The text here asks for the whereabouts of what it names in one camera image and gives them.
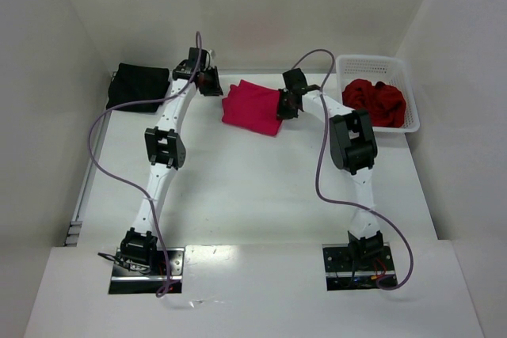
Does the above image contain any pink t-shirt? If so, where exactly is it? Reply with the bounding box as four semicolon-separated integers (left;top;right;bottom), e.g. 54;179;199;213
222;80;282;137

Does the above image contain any dark red t-shirt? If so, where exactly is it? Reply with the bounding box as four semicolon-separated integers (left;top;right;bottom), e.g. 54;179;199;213
342;79;406;128

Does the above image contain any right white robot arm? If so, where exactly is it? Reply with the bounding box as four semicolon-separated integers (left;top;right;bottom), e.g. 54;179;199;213
276;68;383;264

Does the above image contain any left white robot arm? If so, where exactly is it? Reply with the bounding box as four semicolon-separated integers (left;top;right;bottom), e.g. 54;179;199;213
119;47;223;272

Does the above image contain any black folded t-shirt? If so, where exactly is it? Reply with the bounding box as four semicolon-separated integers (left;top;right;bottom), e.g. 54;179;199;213
106;63;170;113

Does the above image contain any white plastic basket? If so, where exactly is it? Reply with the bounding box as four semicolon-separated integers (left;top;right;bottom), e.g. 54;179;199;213
336;55;420;134

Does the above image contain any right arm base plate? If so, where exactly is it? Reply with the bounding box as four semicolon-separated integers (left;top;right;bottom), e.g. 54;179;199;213
322;245;398;291

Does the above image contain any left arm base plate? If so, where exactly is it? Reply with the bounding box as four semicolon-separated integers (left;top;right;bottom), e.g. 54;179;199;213
108;248;185;295

